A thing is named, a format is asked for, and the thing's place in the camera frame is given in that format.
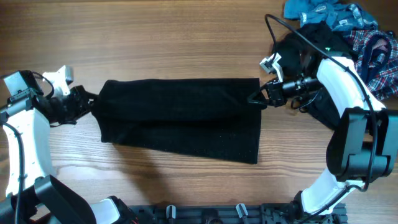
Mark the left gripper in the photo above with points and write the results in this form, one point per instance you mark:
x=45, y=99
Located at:
x=79, y=94

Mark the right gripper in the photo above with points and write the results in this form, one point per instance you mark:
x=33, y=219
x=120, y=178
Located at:
x=273, y=93

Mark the black knit sweater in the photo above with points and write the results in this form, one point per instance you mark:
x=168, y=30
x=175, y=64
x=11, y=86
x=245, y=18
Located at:
x=197, y=117

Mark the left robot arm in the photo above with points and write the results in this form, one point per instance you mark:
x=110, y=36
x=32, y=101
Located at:
x=37, y=103

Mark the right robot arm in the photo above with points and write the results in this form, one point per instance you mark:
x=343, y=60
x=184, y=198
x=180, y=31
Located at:
x=362, y=147

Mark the black garment underneath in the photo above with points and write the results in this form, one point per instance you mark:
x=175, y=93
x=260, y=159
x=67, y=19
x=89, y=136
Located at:
x=299, y=58

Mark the blue patterned garment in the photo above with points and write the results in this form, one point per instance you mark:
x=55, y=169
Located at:
x=337, y=16

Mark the red plaid shirt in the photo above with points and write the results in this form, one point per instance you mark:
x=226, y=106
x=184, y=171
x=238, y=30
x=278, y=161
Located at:
x=377, y=60

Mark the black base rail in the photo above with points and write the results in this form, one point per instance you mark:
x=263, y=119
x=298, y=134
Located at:
x=233, y=214

